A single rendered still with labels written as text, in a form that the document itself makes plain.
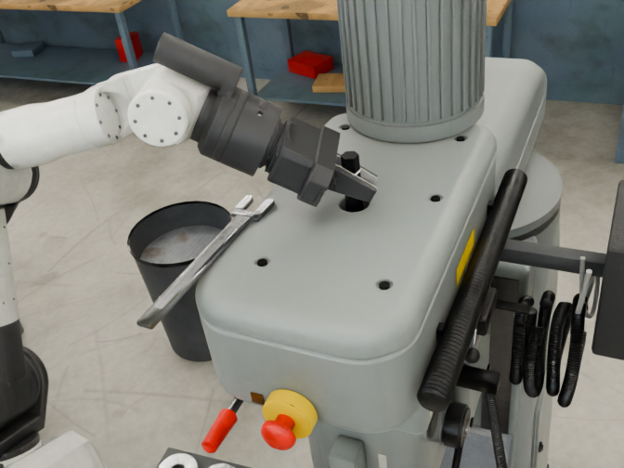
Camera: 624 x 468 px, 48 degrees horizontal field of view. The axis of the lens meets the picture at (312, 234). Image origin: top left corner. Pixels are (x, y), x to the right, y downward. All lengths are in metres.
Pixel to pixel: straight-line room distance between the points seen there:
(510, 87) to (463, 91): 0.47
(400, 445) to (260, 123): 0.49
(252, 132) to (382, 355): 0.28
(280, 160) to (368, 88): 0.22
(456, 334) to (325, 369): 0.16
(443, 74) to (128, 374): 2.77
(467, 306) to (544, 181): 0.72
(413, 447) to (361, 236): 0.36
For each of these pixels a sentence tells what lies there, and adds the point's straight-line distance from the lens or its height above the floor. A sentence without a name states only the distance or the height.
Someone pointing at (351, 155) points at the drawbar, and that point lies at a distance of 0.83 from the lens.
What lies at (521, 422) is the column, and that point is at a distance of 1.67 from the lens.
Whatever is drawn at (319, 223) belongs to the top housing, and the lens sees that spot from 0.84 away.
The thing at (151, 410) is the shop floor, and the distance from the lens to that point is 3.31.
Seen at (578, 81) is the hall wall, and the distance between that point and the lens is 5.35.
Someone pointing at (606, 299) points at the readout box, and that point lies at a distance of 1.13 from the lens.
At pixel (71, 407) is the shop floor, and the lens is 3.48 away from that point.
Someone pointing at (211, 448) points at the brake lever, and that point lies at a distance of 0.87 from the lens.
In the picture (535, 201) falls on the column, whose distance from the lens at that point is 1.46.
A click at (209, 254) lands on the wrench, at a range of 0.81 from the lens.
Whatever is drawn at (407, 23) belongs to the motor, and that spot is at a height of 2.06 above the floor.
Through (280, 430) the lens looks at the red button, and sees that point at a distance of 0.77.
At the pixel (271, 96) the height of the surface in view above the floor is 0.23.
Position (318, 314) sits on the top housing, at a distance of 0.72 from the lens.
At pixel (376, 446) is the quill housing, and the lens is 1.04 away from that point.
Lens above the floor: 2.37
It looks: 36 degrees down
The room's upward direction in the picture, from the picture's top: 8 degrees counter-clockwise
